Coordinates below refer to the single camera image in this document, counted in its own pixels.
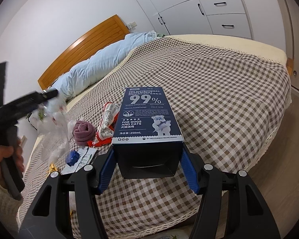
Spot white wardrobe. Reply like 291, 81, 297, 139
122, 0, 255, 40

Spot blue plastic lid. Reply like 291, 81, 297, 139
66, 150, 81, 167

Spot clear printed plastic bag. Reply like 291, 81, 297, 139
31, 97, 76, 166

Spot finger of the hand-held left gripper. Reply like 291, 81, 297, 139
40, 89, 59, 101

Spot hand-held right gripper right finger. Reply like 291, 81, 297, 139
181, 147, 281, 239

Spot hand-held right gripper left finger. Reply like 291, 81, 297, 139
17, 145, 118, 239

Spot dark blue cardboard box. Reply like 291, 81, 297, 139
112, 87, 185, 179

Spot person's left forearm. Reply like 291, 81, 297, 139
0, 177, 23, 239

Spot purple sock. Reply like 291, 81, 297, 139
73, 120, 96, 146

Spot white printed paper sheet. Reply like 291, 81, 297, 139
60, 146, 98, 175

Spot light blue duvet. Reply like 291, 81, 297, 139
43, 31, 165, 102

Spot wooden headboard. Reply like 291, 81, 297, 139
37, 15, 130, 91

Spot red white snack packet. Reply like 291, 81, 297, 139
87, 101, 120, 148

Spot person's left hand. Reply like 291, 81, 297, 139
0, 139, 25, 180

